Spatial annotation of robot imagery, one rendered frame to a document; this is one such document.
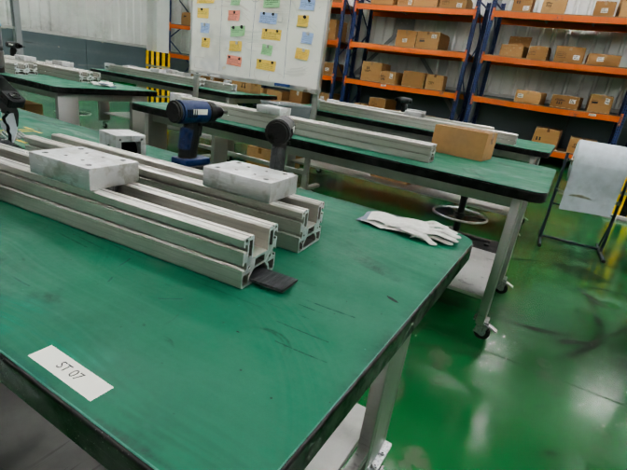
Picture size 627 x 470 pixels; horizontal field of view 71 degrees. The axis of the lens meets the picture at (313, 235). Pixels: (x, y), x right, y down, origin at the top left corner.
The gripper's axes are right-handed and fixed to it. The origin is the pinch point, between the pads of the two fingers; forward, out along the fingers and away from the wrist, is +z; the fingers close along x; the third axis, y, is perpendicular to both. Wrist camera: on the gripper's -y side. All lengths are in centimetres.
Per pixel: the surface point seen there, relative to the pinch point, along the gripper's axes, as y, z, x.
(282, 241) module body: -95, 2, 5
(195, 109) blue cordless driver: -53, -17, -18
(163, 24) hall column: 519, -78, -607
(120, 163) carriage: -66, -9, 17
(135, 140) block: -31.8, -4.9, -18.3
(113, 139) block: -28.9, -5.0, -13.0
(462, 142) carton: -102, -5, -182
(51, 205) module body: -55, 0, 24
